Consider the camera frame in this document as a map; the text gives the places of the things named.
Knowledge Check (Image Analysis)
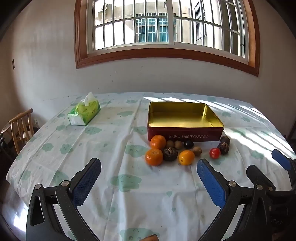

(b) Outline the green tissue box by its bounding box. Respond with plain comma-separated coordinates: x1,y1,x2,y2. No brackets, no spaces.
68,92,101,126

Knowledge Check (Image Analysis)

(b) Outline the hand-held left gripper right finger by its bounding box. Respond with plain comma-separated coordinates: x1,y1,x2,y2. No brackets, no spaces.
196,159,273,241

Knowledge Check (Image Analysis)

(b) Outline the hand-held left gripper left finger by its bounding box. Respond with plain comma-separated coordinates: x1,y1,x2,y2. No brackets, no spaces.
26,158,102,241

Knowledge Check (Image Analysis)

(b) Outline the wooden chair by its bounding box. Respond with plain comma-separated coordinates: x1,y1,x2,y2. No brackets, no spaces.
2,108,35,155

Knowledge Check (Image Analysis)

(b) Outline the wooden framed barred window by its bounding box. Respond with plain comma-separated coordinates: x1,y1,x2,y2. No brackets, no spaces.
74,0,260,77

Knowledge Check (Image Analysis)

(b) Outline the yellowish orange mandarin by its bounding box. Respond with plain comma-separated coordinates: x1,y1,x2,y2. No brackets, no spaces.
179,150,195,166

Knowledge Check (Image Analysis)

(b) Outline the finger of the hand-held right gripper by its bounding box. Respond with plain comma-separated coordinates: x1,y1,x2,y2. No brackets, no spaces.
246,165,276,192
272,149,296,172

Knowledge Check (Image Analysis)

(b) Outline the cloud print tablecloth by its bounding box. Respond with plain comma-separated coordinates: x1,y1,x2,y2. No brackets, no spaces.
6,92,296,241

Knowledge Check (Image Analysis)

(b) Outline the red tin box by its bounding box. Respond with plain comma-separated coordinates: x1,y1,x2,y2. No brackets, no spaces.
147,101,224,142

